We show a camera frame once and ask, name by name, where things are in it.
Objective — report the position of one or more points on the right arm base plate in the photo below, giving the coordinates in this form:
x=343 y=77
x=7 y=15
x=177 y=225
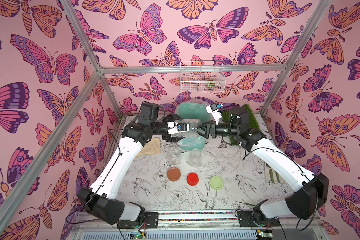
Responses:
x=254 y=219

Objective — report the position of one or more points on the green lid peanut jar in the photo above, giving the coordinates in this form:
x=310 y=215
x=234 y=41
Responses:
x=193 y=124

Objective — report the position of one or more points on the red lid peanut jar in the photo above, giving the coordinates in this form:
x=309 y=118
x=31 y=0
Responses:
x=195 y=158

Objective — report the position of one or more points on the brown jar lid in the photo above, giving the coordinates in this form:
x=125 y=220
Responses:
x=173 y=174

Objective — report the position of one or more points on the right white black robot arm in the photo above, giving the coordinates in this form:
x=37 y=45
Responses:
x=310 y=191

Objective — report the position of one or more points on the green object in basket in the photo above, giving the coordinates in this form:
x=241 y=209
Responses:
x=210 y=85

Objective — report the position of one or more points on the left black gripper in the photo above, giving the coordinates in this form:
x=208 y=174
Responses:
x=171 y=140

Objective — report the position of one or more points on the red jar lid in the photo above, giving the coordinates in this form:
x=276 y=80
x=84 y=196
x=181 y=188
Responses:
x=192 y=179

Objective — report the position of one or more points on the clear plastic bin liner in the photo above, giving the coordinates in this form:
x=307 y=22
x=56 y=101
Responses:
x=193 y=112

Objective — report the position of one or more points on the left beige cloth glove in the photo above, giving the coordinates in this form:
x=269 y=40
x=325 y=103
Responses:
x=151 y=148

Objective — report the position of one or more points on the green artificial grass mat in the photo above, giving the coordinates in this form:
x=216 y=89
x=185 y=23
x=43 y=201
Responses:
x=253 y=123

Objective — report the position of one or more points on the mint green trash bin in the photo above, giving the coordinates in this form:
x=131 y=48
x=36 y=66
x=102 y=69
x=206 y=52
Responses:
x=193 y=110

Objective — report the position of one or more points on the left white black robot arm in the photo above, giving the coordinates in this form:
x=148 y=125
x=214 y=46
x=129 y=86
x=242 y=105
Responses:
x=100 y=199

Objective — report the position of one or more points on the light green jar lid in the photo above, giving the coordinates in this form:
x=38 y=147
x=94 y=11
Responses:
x=216 y=183

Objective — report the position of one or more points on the peanut jar clear plastic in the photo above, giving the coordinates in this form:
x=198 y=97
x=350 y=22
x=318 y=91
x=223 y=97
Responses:
x=173 y=156

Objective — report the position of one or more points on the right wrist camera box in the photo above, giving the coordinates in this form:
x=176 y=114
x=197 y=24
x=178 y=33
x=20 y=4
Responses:
x=214 y=110

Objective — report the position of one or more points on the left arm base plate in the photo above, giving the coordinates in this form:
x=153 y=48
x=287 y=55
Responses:
x=149 y=220

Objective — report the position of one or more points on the white wire wall basket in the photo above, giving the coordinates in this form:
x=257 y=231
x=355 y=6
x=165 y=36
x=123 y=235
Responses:
x=193 y=79

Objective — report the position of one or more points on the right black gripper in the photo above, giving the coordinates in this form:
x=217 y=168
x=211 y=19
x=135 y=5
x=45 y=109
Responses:
x=212 y=130

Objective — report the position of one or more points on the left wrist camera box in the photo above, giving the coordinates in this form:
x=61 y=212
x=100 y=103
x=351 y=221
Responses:
x=177 y=127

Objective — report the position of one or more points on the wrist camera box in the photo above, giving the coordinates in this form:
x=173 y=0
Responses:
x=177 y=127
x=214 y=110

